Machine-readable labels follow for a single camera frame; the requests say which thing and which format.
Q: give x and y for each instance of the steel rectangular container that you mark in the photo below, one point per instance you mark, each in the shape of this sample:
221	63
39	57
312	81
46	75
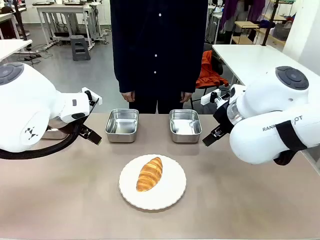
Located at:
185	126
56	135
121	126

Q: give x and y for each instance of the grey basket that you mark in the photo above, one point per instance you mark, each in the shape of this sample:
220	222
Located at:
282	32

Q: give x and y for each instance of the wooden shelf rack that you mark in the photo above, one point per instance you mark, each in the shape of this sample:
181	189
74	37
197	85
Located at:
246	25

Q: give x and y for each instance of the black chair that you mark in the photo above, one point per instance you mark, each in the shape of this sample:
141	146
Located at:
218	65

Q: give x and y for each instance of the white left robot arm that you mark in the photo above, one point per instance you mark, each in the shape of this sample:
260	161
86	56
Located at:
25	105

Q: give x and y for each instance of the grey step stool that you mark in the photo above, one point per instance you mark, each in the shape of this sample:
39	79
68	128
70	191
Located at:
80	52

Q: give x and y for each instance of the white scalloped plate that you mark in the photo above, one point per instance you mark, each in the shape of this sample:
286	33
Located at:
165	192

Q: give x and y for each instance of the golden bread loaf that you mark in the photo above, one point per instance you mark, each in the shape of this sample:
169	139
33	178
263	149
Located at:
149	175

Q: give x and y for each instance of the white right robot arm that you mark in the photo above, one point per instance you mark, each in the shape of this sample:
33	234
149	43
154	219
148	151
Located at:
262	145

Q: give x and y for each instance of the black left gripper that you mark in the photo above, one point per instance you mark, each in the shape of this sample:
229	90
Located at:
84	130

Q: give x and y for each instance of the orange jacket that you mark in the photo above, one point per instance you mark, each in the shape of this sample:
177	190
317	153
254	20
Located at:
207	67

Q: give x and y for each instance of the person's left hand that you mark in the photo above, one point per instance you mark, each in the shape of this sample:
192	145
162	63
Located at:
186	97

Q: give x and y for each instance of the person's right hand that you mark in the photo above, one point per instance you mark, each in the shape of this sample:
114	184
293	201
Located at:
128	97

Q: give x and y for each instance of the white desk grey legs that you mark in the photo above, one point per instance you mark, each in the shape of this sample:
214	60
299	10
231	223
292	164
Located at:
62	8

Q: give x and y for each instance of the black stand pole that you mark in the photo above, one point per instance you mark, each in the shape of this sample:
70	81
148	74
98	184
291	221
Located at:
269	22
21	25

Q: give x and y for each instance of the person in dark shirt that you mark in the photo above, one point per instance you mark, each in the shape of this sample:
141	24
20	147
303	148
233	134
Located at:
155	37

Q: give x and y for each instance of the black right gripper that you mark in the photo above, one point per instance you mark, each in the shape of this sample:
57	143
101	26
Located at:
222	117

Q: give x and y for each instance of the person's left forearm dark sleeve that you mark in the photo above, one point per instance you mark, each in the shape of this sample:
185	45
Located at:
190	82

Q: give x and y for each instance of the person's right forearm dark sleeve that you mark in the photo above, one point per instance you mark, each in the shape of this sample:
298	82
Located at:
125	82

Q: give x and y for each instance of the large white table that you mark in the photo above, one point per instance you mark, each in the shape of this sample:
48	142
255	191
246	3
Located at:
250	57

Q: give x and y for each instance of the purple hanging clothes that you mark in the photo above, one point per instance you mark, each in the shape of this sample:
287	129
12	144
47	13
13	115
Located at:
231	12

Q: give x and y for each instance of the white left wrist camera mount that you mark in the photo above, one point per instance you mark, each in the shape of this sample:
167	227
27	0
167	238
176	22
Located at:
95	95

